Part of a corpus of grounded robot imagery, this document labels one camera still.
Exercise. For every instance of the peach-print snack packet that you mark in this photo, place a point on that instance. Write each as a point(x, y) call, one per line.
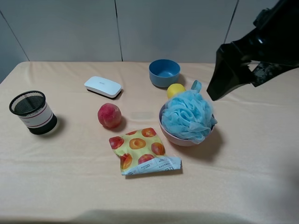
point(142, 152)

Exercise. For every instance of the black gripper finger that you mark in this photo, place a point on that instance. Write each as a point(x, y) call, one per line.
point(231, 71)

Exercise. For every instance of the black mesh pen holder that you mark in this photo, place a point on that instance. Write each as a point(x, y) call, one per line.
point(33, 110)

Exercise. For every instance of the white and black eraser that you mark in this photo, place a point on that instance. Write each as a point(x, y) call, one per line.
point(103, 86)

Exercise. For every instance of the pink plastic bowl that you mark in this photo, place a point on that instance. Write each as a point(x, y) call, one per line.
point(173, 139)

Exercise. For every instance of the blue plastic bowl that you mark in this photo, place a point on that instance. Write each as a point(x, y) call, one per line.
point(164, 72)

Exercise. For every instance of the cream tablecloth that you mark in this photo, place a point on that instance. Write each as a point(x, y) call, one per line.
point(245, 172)

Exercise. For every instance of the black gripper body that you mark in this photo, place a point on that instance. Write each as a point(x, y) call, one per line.
point(271, 48)

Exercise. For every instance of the blue mesh bath loofah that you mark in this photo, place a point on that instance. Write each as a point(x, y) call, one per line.
point(188, 116)

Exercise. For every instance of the yellow lemon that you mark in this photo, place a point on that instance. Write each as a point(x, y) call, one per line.
point(175, 89)

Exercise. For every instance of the red peach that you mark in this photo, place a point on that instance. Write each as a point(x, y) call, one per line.
point(109, 115)

